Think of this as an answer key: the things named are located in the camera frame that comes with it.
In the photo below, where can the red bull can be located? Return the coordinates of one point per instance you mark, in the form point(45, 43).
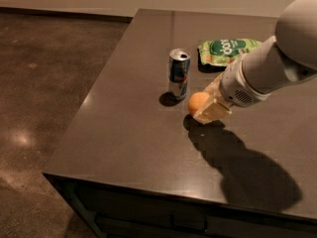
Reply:
point(179, 63)

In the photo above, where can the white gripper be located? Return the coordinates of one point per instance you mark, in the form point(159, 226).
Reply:
point(235, 84)

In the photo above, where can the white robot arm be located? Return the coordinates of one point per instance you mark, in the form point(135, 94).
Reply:
point(286, 58)

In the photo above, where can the green chip bag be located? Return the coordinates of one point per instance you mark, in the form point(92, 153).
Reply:
point(222, 52)

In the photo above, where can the dark cabinet drawer front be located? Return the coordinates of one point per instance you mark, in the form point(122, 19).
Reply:
point(119, 212)

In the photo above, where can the orange fruit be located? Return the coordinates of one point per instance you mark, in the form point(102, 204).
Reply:
point(196, 101)

